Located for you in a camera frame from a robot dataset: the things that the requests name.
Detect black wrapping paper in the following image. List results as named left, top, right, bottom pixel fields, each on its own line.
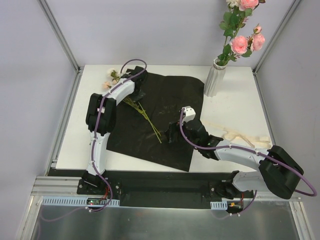
left=106, top=73, right=204, bottom=172

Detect cream printed ribbon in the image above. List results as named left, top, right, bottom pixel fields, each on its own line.
left=203, top=120, right=273, bottom=149

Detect pink white flower bouquet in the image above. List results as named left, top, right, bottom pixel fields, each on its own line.
left=102, top=68, right=162, bottom=144

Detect pink rose stem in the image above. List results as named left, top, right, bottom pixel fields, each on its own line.
left=215, top=24, right=266, bottom=67
left=216, top=0, right=266, bottom=67

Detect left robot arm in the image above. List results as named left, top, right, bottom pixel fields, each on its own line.
left=81, top=66, right=148, bottom=195

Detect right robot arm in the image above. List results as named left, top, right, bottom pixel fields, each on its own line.
left=164, top=119, right=304, bottom=200

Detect white ribbed vase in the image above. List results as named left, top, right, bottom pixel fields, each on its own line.
left=203, top=58, right=226, bottom=97

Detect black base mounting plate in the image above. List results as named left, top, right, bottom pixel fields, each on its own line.
left=77, top=171, right=262, bottom=209

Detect right white cable duct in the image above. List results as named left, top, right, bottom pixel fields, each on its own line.
left=210, top=200, right=244, bottom=211

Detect white cable duct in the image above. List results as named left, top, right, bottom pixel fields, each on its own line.
left=210, top=200, right=244, bottom=211
left=42, top=196, right=109, bottom=208

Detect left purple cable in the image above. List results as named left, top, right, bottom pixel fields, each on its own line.
left=39, top=58, right=148, bottom=222

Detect purple cable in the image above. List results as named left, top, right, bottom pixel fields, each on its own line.
left=179, top=107, right=318, bottom=221
left=39, top=58, right=148, bottom=222

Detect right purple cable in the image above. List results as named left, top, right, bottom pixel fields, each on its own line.
left=179, top=107, right=318, bottom=221

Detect front aluminium rail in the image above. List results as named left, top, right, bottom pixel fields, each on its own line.
left=31, top=174, right=301, bottom=201

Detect left white cable duct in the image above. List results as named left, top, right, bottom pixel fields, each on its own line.
left=42, top=196, right=109, bottom=208

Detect right aluminium frame post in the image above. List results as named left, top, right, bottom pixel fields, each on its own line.
left=252, top=0, right=303, bottom=76

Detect aluminium frame post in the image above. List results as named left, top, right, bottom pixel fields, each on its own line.
left=37, top=0, right=81, bottom=73
left=252, top=0, right=303, bottom=76

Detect left aluminium frame post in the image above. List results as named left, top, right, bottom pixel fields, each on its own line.
left=37, top=0, right=81, bottom=73

